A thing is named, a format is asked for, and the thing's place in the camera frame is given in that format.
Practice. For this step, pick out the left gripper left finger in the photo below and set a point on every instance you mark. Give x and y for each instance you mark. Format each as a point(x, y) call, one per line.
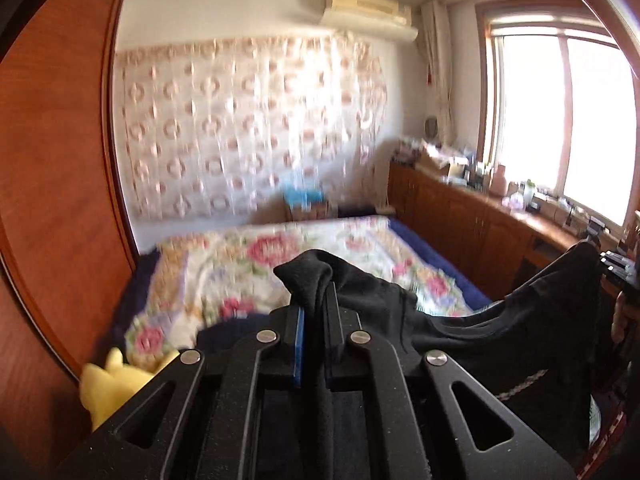
point(289, 324)

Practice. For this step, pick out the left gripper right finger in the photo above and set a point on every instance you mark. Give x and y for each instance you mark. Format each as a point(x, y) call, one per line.
point(339, 323)

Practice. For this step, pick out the black garment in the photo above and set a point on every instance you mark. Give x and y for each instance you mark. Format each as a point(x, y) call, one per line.
point(502, 393)

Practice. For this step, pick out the floral quilt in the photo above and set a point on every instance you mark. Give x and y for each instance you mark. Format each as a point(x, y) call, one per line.
point(201, 280)

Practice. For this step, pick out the blue tissue box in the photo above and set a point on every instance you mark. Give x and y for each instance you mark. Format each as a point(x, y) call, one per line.
point(305, 204)

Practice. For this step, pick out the navy blue blanket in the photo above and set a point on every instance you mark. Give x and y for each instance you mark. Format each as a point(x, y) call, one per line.
point(473, 297)

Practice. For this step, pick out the cardboard box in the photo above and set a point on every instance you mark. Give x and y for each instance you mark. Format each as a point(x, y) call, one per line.
point(442, 161)

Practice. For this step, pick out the yellow plush toy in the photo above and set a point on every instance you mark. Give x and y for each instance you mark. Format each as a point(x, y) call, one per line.
point(104, 390)

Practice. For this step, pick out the pink vase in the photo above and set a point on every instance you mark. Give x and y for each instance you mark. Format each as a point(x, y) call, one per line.
point(498, 184)

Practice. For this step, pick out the wooden wardrobe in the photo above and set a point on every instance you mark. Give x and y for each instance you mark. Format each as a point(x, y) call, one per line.
point(66, 255)

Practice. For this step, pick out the air conditioner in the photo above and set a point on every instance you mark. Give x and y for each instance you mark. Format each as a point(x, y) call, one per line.
point(387, 19)

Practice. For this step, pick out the window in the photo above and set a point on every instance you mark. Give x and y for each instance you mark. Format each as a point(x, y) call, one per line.
point(560, 105)

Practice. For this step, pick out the patterned wall curtain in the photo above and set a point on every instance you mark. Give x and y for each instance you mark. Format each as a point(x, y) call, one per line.
point(221, 128)

